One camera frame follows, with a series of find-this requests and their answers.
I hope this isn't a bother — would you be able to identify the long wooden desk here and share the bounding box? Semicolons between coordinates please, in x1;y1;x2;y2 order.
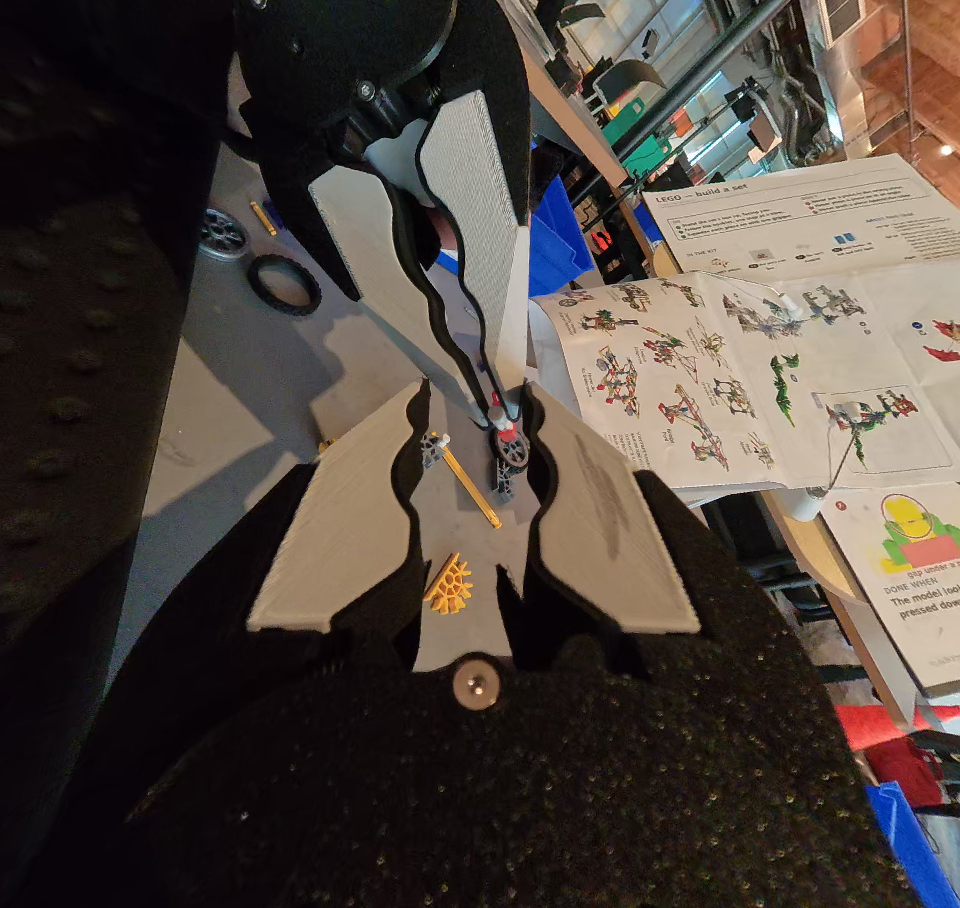
487;0;631;189

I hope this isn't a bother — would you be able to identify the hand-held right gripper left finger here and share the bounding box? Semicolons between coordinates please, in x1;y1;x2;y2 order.
246;377;435;635

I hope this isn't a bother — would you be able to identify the black metal pole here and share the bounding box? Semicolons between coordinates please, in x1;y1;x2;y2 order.
611;0;845;163

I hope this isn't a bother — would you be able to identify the yellow half-round connector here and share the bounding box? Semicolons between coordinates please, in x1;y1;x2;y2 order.
422;552;475;617

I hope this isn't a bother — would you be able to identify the blue bin with square tag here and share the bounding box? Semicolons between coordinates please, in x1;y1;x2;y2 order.
527;173;597;299

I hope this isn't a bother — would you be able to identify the silver wheel hub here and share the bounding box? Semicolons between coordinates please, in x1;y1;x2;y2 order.
198;207;252;260

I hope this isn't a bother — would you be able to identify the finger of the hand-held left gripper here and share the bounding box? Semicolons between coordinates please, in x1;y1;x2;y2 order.
414;89;534;410
307;162;498;429

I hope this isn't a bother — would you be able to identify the long yellow rod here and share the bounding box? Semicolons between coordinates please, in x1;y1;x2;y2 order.
442;449;504;530

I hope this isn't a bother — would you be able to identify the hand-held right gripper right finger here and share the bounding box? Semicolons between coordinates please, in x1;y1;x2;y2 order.
519;382;702;635

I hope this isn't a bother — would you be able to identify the black rubber tyre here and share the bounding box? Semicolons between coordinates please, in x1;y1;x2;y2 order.
246;252;324;318

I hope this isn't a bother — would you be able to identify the white printed paper sheet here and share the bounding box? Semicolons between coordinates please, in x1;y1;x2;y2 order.
641;152;960;695

